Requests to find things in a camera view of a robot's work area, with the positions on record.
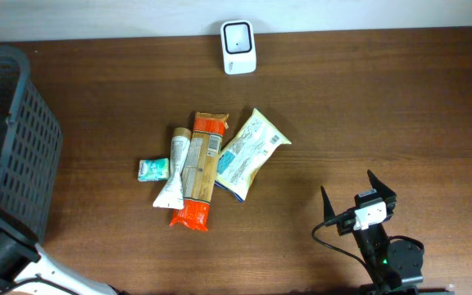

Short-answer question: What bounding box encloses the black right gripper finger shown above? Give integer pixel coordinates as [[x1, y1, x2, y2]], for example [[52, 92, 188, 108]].
[[367, 170, 397, 201], [320, 186, 335, 225]]

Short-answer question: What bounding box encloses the yellow white snack bag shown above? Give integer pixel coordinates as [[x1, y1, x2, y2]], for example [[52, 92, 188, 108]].
[[215, 108, 292, 202]]

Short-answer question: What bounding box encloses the red spaghetti packet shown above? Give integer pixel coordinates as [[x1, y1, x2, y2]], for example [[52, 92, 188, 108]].
[[170, 111, 229, 232]]

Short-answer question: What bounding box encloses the white tube with beige cap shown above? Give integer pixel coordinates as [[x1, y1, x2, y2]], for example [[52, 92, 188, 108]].
[[152, 127, 192, 210]]

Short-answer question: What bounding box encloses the small teal tissue pack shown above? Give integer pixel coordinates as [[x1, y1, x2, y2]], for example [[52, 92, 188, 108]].
[[138, 158, 170, 182]]

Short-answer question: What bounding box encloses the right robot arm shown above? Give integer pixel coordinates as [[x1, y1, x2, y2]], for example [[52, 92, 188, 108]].
[[311, 170, 424, 294]]

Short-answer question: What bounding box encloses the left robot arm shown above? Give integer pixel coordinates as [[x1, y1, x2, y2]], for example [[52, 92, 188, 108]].
[[0, 209, 121, 295]]

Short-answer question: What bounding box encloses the white barcode scanner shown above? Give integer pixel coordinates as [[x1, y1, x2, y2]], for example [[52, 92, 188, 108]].
[[220, 20, 257, 75]]

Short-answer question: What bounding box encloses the grey plastic mesh basket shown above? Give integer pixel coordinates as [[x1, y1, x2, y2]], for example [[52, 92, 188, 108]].
[[0, 46, 63, 240]]

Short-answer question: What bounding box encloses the black left camera cable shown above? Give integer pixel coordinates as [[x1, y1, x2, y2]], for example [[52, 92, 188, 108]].
[[0, 275, 81, 295]]

